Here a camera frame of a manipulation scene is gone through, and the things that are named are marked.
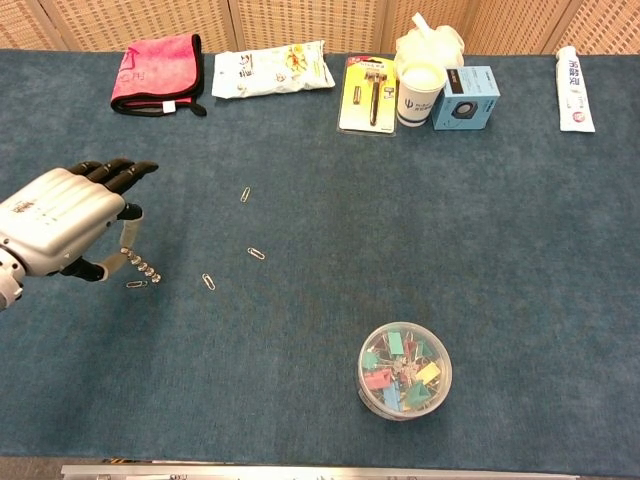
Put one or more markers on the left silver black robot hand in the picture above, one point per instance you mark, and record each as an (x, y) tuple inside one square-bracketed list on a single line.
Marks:
[(60, 215)]

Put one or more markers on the silver paper clip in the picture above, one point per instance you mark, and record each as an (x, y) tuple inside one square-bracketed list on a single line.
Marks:
[(256, 253), (136, 284), (245, 194), (208, 281)]

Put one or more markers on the pink towel with black trim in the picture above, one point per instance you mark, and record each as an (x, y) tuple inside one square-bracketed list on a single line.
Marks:
[(155, 75)]

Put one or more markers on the white snack bag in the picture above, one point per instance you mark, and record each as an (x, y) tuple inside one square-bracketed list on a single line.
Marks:
[(270, 70)]

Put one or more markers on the woven folding screen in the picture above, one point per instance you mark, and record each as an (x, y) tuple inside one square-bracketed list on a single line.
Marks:
[(310, 22)]

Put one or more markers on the razor in yellow blister pack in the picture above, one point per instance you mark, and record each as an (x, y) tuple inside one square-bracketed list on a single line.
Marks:
[(369, 92)]

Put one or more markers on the clear tub of binder clips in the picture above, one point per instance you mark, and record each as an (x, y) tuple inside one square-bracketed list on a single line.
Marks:
[(405, 370)]

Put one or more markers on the white paper cup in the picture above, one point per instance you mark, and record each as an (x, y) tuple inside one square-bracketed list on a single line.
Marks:
[(419, 92)]

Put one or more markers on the light blue speaker box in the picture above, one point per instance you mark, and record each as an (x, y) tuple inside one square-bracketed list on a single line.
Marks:
[(467, 97)]

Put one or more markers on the white toothpaste tube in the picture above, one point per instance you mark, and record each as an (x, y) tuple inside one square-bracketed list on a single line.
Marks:
[(575, 90)]

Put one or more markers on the aluminium rail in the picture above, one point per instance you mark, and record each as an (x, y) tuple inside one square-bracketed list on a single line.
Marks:
[(320, 472)]

